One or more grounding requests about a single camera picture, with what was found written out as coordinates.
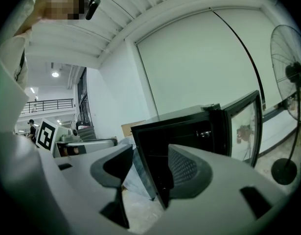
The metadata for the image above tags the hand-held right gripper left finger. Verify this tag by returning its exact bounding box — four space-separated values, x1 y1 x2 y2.
39 143 152 235

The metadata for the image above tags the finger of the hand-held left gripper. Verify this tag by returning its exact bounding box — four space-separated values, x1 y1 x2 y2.
64 137 118 154

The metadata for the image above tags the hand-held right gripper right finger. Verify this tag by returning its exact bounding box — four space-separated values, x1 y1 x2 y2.
152 143 289 235

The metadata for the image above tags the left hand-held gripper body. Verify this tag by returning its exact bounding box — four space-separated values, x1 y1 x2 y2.
35 117 82 158

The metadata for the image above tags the black cabinet with glass door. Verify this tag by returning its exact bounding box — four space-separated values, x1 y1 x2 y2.
130 90 264 211

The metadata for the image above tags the black metal railing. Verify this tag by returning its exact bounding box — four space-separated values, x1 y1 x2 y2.
21 98 75 115

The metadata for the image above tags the large cardboard sheet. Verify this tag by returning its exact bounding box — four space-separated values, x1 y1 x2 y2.
121 119 147 140

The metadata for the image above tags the clear plastic bag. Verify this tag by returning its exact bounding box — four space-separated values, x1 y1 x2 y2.
115 136 157 202

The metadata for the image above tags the person's white shirt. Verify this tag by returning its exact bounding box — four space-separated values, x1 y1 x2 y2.
0 25 37 156

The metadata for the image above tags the black standing fan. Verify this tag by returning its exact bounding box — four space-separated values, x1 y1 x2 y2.
270 24 301 186

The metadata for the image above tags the person's head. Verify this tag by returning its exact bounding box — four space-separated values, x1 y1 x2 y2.
32 0 90 22

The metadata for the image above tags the black head camera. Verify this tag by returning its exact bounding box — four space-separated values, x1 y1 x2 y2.
85 0 101 21

